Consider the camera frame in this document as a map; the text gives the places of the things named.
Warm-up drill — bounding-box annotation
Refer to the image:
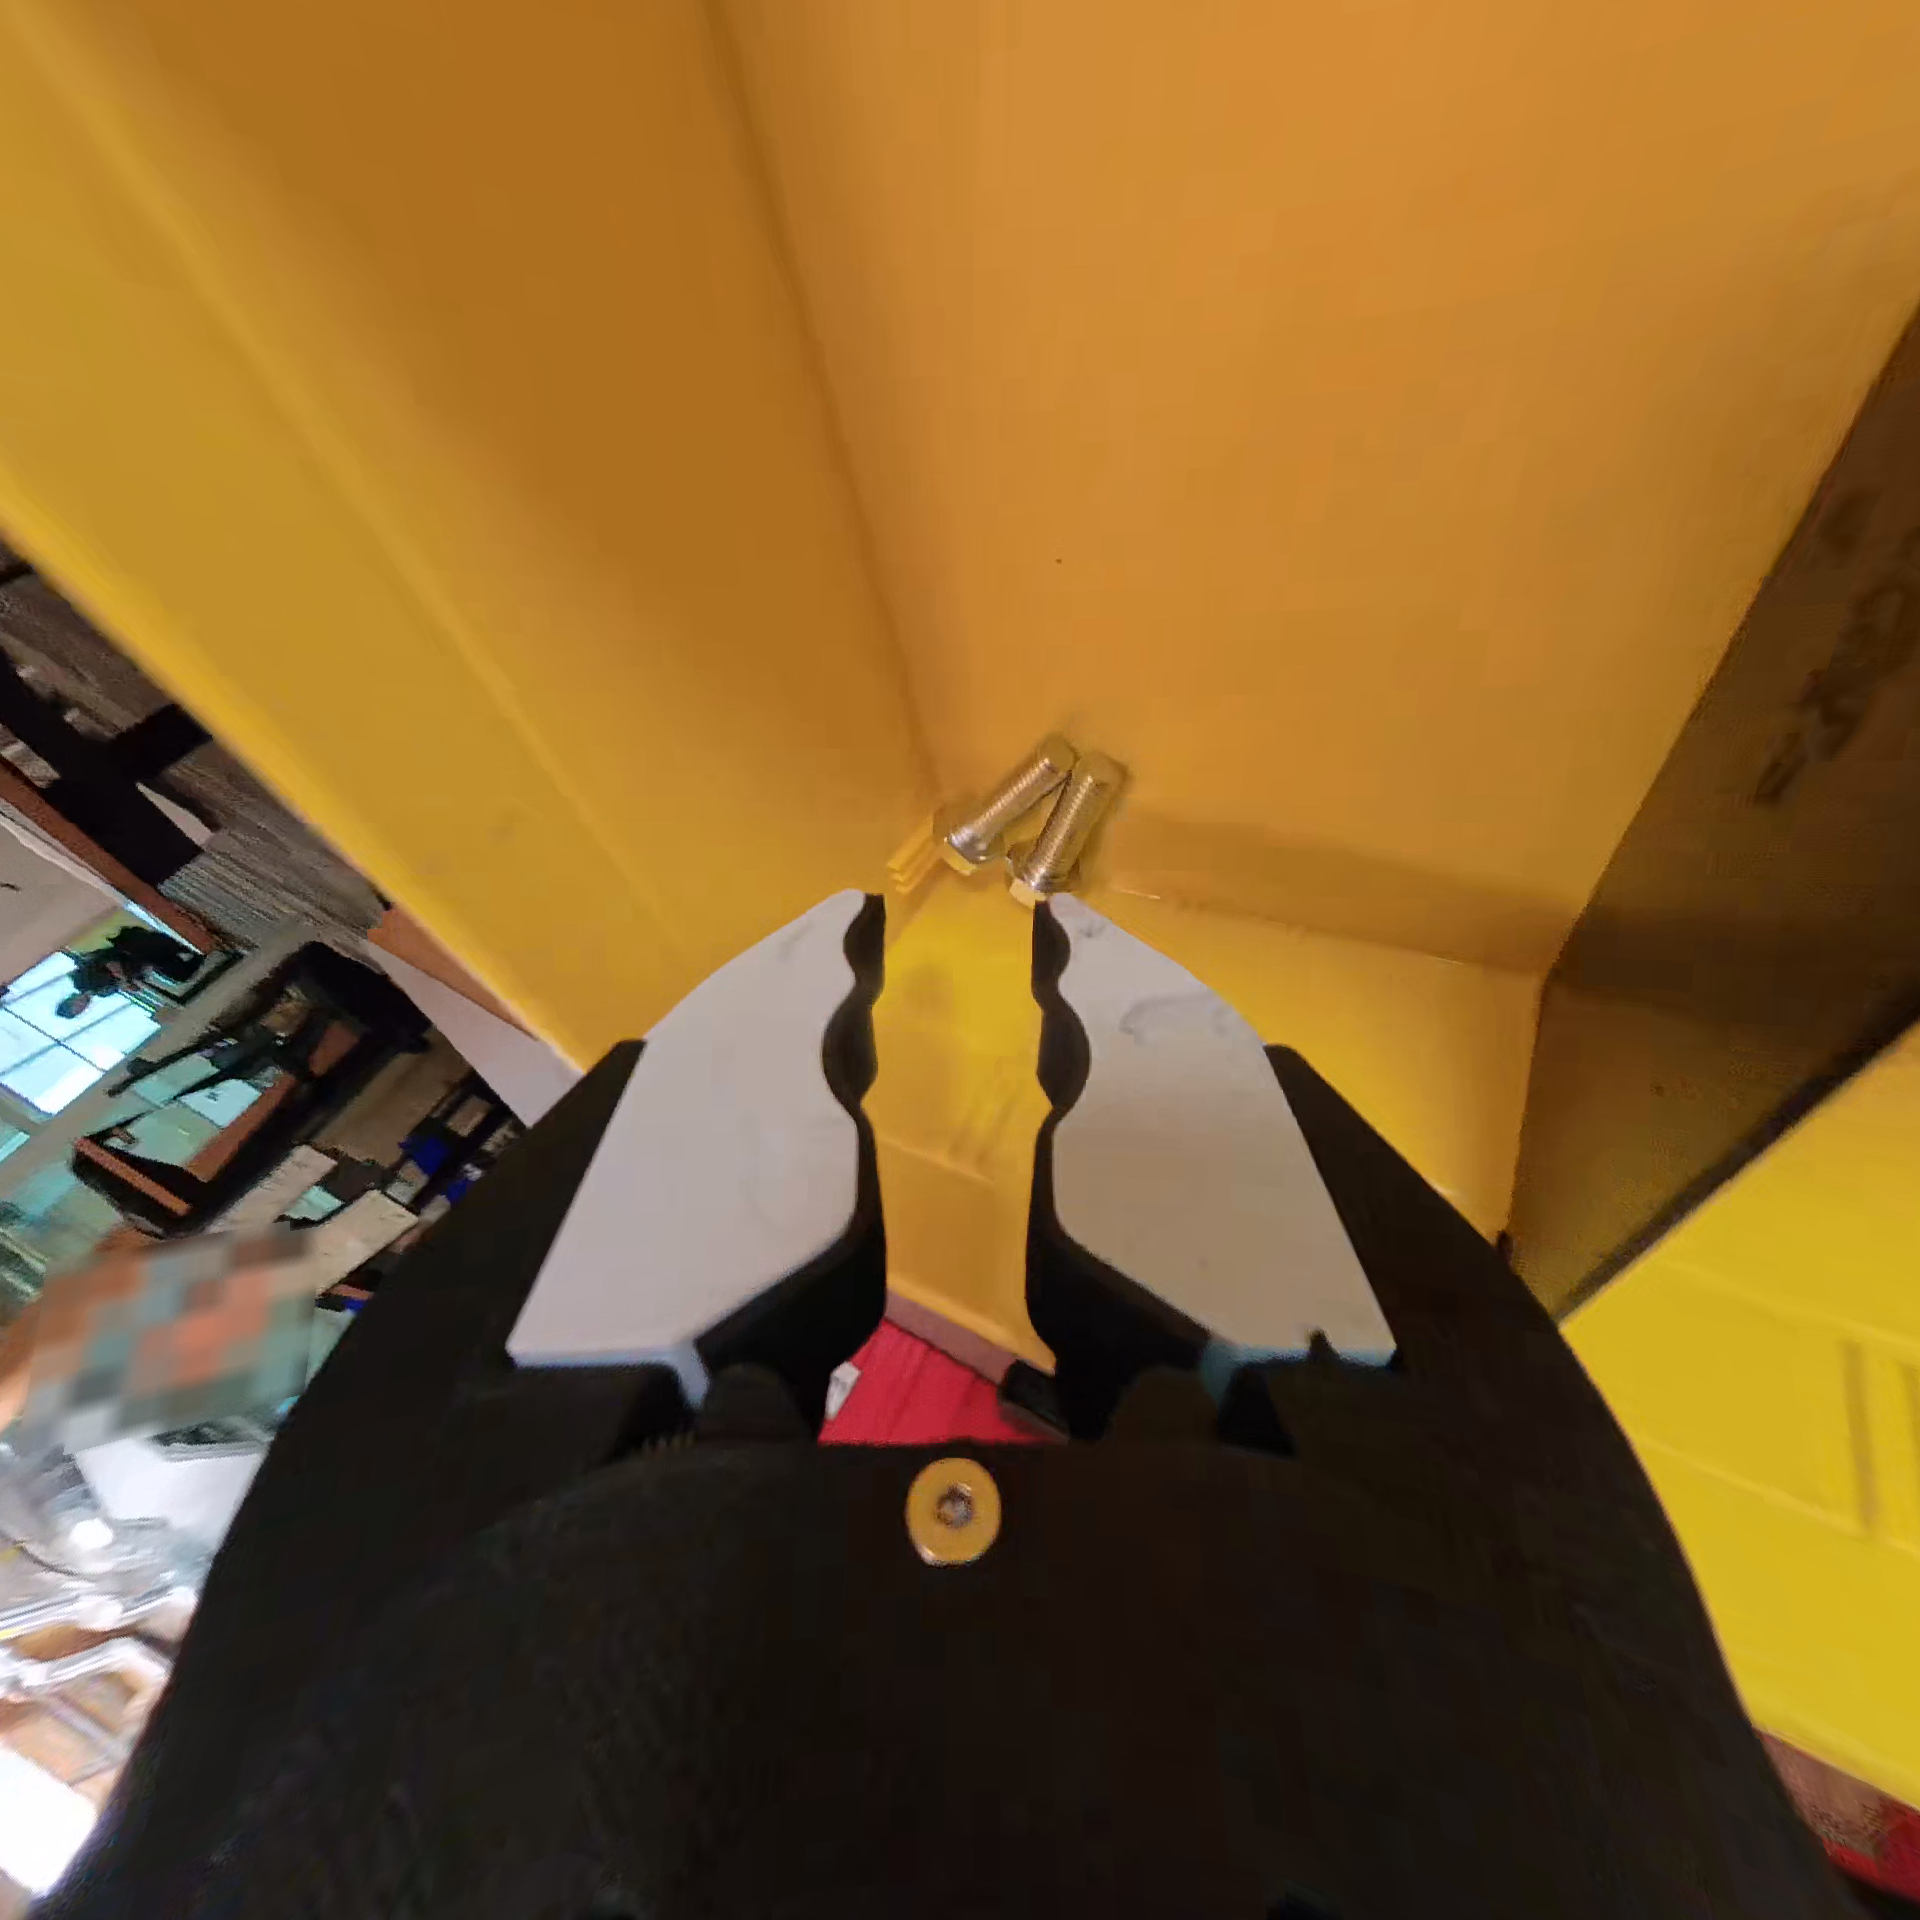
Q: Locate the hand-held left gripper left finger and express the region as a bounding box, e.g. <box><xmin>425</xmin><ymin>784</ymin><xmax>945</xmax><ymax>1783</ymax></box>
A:
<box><xmin>507</xmin><ymin>888</ymin><xmax>892</xmax><ymax>1426</ymax></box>

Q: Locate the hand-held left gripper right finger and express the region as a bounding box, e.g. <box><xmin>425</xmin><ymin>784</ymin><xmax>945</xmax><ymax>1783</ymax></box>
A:
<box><xmin>1025</xmin><ymin>895</ymin><xmax>1401</xmax><ymax>1426</ymax></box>

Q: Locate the silver hex bolt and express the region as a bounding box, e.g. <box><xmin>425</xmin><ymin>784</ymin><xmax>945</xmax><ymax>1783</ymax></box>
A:
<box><xmin>1009</xmin><ymin>754</ymin><xmax>1128</xmax><ymax>906</ymax></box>
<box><xmin>932</xmin><ymin>739</ymin><xmax>1078</xmax><ymax>876</ymax></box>

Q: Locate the yellow storage bin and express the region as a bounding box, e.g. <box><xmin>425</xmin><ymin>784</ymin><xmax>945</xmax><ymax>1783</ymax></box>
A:
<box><xmin>0</xmin><ymin>0</ymin><xmax>1920</xmax><ymax>1758</ymax></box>

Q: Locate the red bag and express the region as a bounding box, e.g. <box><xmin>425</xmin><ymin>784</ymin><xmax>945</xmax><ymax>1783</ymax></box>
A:
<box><xmin>822</xmin><ymin>1319</ymin><xmax>1051</xmax><ymax>1446</ymax></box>

